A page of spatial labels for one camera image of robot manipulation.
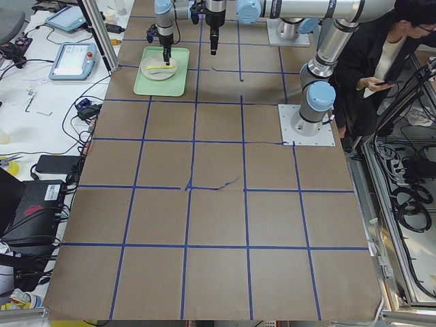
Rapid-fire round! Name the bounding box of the black power adapter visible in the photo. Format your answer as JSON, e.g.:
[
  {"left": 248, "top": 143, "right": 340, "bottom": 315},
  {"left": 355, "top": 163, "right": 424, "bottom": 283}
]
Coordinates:
[{"left": 35, "top": 155, "right": 79, "bottom": 174}]

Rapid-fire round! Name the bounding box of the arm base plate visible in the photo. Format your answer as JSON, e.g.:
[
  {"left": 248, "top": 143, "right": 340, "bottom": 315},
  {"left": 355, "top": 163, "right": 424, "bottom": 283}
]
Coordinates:
[
  {"left": 278, "top": 104, "right": 336, "bottom": 146},
  {"left": 266, "top": 18, "right": 310, "bottom": 47}
]

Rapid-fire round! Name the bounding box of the gold cylindrical tool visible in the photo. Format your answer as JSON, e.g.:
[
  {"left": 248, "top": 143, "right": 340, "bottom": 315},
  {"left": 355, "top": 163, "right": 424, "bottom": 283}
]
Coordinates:
[{"left": 110, "top": 39, "right": 122, "bottom": 46}]

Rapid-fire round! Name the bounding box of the round beige plate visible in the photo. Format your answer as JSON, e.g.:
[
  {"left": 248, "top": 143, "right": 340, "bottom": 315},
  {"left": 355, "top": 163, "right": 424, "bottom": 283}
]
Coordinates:
[{"left": 140, "top": 54, "right": 178, "bottom": 80}]

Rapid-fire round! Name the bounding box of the blue teach pendant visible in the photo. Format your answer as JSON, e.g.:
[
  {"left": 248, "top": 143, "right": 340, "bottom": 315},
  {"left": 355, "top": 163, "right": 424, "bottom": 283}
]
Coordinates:
[
  {"left": 45, "top": 6, "right": 86, "bottom": 33},
  {"left": 48, "top": 43, "right": 97, "bottom": 80}
]

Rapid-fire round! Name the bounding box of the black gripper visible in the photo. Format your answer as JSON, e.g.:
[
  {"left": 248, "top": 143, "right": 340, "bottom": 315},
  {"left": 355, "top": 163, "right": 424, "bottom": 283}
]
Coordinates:
[
  {"left": 204, "top": 0, "right": 225, "bottom": 55},
  {"left": 158, "top": 33, "right": 174, "bottom": 65}
]

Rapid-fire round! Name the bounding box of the pale green plastic spoon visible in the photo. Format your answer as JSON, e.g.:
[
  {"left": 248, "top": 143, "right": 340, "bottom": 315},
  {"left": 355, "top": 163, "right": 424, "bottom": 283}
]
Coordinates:
[{"left": 146, "top": 69, "right": 176, "bottom": 75}]

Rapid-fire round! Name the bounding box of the near blue teach pendant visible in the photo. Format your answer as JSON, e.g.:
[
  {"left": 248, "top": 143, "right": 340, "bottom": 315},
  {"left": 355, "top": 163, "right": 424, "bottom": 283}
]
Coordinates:
[{"left": 48, "top": 43, "right": 97, "bottom": 80}]

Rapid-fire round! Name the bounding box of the black computer box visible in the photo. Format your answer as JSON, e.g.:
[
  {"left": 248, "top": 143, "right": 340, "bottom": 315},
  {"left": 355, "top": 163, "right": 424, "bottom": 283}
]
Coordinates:
[{"left": 1, "top": 180, "right": 66, "bottom": 247}]

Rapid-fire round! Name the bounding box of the black smartphone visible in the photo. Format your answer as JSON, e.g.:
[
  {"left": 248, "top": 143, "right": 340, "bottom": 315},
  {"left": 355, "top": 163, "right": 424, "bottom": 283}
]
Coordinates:
[{"left": 375, "top": 80, "right": 404, "bottom": 86}]

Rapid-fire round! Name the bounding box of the yellow plastic fork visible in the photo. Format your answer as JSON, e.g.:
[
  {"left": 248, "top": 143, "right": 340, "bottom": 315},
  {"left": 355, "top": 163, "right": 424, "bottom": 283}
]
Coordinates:
[{"left": 146, "top": 65, "right": 176, "bottom": 71}]

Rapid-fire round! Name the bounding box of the aluminium frame post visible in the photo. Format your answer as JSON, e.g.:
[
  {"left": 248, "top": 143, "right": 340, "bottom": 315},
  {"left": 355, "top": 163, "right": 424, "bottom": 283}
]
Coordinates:
[{"left": 77, "top": 0, "right": 119, "bottom": 74}]

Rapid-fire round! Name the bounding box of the far blue teach pendant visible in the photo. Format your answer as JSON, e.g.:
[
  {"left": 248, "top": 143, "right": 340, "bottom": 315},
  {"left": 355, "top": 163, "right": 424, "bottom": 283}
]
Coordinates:
[{"left": 45, "top": 6, "right": 86, "bottom": 33}]

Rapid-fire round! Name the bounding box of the light green rectangular tray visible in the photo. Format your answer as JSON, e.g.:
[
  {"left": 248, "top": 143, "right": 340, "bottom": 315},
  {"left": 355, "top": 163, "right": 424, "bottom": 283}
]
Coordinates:
[{"left": 134, "top": 46, "right": 189, "bottom": 97}]

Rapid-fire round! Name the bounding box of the person in black jacket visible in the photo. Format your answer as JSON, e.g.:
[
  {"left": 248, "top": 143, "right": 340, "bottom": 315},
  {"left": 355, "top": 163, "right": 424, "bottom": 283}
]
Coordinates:
[{"left": 330, "top": 1, "right": 435, "bottom": 138}]

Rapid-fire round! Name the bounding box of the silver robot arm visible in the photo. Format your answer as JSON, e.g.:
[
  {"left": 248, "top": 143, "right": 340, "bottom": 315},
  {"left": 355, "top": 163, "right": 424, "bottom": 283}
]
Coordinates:
[
  {"left": 146, "top": 1, "right": 320, "bottom": 68},
  {"left": 235, "top": 1, "right": 394, "bottom": 88}
]

